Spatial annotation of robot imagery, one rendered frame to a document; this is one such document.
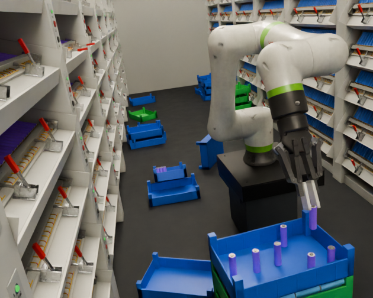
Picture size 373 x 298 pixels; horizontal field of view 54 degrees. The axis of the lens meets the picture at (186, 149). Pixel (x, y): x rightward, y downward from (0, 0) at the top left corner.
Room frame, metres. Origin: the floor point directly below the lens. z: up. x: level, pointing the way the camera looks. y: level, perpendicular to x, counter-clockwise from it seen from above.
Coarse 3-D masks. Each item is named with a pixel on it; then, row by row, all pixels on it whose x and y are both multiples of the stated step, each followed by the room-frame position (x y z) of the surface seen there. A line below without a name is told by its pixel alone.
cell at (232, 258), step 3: (231, 255) 0.75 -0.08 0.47; (234, 255) 0.75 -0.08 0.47; (231, 258) 0.74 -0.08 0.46; (234, 258) 0.74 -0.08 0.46; (231, 261) 0.74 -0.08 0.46; (234, 261) 0.74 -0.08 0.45; (231, 264) 0.74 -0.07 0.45; (234, 264) 0.74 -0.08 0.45; (231, 267) 0.74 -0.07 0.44; (234, 267) 0.74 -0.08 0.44; (231, 270) 0.74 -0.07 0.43; (234, 270) 0.74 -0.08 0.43; (231, 273) 0.75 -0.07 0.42; (234, 273) 0.74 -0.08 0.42; (231, 276) 0.75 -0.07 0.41
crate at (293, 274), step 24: (216, 240) 0.82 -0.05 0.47; (240, 240) 0.85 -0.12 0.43; (264, 240) 0.87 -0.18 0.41; (288, 240) 0.87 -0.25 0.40; (312, 240) 0.86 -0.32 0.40; (216, 264) 0.78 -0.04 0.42; (240, 264) 0.79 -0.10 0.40; (264, 264) 0.78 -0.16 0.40; (288, 264) 0.77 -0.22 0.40; (336, 264) 0.70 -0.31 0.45; (240, 288) 0.65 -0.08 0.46; (264, 288) 0.66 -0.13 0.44; (288, 288) 0.67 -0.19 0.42
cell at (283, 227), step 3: (282, 225) 0.85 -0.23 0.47; (285, 225) 0.85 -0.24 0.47; (282, 228) 0.84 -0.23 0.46; (285, 228) 0.84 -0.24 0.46; (282, 231) 0.84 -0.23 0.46; (285, 231) 0.84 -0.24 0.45; (282, 234) 0.84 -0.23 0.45; (285, 234) 0.84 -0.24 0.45; (282, 237) 0.84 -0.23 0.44; (285, 237) 0.84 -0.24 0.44; (282, 240) 0.84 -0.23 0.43; (285, 240) 0.84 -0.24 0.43; (282, 243) 0.84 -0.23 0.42; (285, 243) 0.84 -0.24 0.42; (282, 246) 0.84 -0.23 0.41; (285, 246) 0.84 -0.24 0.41
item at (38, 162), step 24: (24, 120) 1.06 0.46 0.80; (48, 120) 1.05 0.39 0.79; (72, 120) 1.08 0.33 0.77; (0, 144) 0.83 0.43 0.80; (24, 144) 0.84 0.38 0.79; (48, 144) 0.89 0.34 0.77; (72, 144) 1.05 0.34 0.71; (0, 168) 0.69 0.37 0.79; (24, 168) 0.74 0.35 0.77; (48, 168) 0.78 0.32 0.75; (0, 192) 0.63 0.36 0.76; (24, 192) 0.62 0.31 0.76; (48, 192) 0.70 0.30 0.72; (24, 216) 0.56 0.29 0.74; (24, 240) 0.52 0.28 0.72
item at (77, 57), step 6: (60, 36) 1.76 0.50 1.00; (66, 36) 1.77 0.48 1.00; (72, 36) 1.77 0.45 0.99; (78, 36) 1.77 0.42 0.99; (78, 42) 1.77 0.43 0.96; (84, 42) 1.77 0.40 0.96; (66, 48) 1.18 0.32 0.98; (66, 54) 1.18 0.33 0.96; (72, 54) 1.44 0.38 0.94; (78, 54) 1.47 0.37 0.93; (84, 54) 1.66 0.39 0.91; (66, 60) 1.25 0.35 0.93; (72, 60) 1.31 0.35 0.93; (78, 60) 1.48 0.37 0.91; (66, 66) 1.19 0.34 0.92; (72, 66) 1.33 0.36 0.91
